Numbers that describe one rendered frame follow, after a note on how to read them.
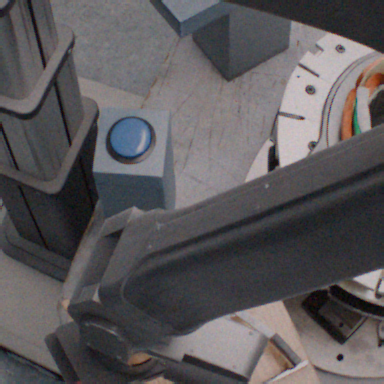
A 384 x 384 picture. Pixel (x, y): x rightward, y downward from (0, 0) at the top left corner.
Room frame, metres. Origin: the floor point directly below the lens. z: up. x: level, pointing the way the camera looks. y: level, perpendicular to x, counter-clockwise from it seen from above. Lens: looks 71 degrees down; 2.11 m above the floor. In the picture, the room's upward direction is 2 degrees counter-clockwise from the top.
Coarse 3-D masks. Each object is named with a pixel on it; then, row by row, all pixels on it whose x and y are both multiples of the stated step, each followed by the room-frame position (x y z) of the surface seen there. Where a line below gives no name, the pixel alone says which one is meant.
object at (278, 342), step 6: (270, 336) 0.20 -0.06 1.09; (276, 336) 0.20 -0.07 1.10; (276, 342) 0.20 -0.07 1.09; (282, 342) 0.20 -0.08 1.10; (282, 348) 0.19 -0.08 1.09; (288, 348) 0.19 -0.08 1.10; (282, 354) 0.19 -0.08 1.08; (288, 354) 0.18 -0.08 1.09; (294, 354) 0.18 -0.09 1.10; (288, 360) 0.18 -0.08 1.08; (294, 360) 0.18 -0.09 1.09; (300, 360) 0.18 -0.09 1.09; (294, 366) 0.17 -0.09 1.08
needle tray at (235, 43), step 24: (168, 0) 0.60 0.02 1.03; (192, 0) 0.59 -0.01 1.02; (216, 0) 0.57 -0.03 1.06; (192, 24) 0.55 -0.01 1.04; (216, 24) 0.62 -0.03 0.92; (240, 24) 0.60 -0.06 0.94; (264, 24) 0.62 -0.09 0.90; (288, 24) 0.64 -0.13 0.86; (216, 48) 0.62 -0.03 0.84; (240, 48) 0.60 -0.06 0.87; (264, 48) 0.62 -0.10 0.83; (288, 48) 0.65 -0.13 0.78; (240, 72) 0.60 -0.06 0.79
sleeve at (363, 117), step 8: (360, 88) 0.42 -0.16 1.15; (360, 96) 0.41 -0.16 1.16; (368, 96) 0.42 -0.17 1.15; (360, 104) 0.41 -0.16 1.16; (360, 112) 0.40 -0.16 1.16; (368, 112) 0.40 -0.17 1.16; (360, 120) 0.39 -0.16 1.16; (368, 120) 0.39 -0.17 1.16; (360, 128) 0.38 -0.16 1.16; (368, 128) 0.38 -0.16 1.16
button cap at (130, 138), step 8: (128, 120) 0.44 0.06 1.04; (136, 120) 0.44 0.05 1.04; (120, 128) 0.43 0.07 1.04; (128, 128) 0.43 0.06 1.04; (136, 128) 0.43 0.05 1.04; (144, 128) 0.43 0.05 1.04; (112, 136) 0.42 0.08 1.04; (120, 136) 0.42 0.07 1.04; (128, 136) 0.42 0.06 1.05; (136, 136) 0.42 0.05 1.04; (144, 136) 0.42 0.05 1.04; (112, 144) 0.42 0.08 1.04; (120, 144) 0.41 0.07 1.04; (128, 144) 0.41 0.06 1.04; (136, 144) 0.41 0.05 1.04; (144, 144) 0.41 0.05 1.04; (120, 152) 0.41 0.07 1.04; (128, 152) 0.41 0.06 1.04; (136, 152) 0.41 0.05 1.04; (144, 152) 0.41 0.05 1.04
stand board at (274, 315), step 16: (64, 304) 0.25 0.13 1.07; (272, 304) 0.24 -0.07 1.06; (240, 320) 0.23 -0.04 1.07; (272, 320) 0.23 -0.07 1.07; (288, 320) 0.23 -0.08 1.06; (288, 336) 0.21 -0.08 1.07; (272, 352) 0.19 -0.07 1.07; (304, 352) 0.19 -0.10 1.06; (256, 368) 0.18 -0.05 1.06; (272, 368) 0.18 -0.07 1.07; (288, 368) 0.17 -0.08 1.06; (304, 368) 0.17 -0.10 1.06
